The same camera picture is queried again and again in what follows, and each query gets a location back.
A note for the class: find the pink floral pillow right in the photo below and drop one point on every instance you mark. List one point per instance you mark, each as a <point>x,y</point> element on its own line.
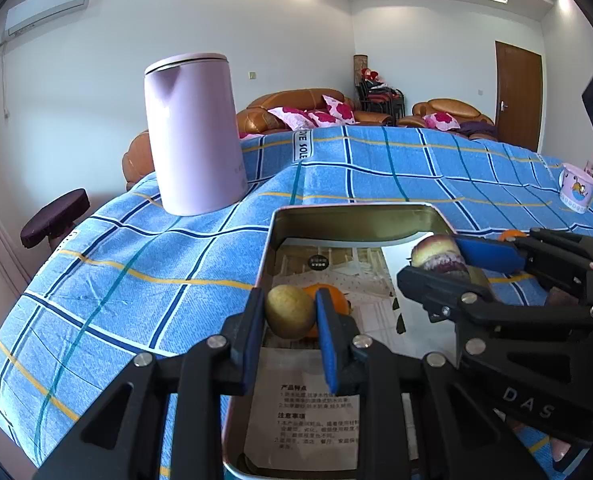
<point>341,112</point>

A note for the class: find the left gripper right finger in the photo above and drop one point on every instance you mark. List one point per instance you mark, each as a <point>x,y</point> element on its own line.
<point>349,357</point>

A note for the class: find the right hand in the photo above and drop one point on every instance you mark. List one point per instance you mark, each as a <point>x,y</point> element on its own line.
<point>563,453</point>

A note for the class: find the brown leather chair by kettle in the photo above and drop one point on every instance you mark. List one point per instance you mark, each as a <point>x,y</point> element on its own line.
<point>137,162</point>

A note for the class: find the brown leather armchair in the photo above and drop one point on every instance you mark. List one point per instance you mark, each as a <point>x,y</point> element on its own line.
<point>474,124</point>

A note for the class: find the pink electric kettle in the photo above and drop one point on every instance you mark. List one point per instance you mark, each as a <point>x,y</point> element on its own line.
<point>193,134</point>

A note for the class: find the printed leaflet in tin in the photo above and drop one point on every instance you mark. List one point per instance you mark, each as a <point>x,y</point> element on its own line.
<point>302,421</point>

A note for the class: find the pink floral pillow middle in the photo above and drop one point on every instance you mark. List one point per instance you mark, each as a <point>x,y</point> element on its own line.
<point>323,119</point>

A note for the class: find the brown leather long sofa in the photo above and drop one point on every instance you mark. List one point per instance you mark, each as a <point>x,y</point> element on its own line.
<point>256,119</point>

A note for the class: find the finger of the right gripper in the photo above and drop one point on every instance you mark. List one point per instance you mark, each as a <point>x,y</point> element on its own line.
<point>443,297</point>
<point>492,255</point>

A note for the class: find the pink floral pillow left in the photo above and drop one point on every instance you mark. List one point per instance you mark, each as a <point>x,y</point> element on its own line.
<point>293,118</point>

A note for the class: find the brown wooden door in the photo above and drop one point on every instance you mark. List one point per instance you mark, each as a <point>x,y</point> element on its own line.
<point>519,106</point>

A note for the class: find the pink floral armchair pillow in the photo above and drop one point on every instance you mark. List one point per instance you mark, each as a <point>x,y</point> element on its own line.
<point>441,121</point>

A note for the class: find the pink metal tin box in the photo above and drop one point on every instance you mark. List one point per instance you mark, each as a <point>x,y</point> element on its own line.
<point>374,394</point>

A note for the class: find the stacked dark chairs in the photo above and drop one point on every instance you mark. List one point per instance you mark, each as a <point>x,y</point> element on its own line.
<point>375,95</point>

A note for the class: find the purple passion fruit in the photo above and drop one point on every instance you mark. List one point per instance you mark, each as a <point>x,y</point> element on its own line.
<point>438,253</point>

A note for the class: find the white wall air conditioner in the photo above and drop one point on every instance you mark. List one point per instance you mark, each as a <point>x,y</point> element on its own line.
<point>30,13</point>

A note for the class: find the dark purple round stool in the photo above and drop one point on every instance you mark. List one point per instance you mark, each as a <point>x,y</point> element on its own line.
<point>56,220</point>

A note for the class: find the small orange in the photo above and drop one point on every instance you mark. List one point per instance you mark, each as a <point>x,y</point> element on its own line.
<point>335,299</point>

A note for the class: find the brown-green kiwi fruit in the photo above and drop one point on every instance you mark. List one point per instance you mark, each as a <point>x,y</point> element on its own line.
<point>290,312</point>

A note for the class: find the pink cartoon cup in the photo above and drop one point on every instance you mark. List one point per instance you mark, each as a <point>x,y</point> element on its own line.
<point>576,188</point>

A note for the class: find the blue plaid tablecloth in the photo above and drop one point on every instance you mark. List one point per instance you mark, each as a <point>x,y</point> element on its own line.
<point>133,277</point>

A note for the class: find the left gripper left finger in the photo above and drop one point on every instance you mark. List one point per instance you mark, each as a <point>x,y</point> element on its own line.
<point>233,353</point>

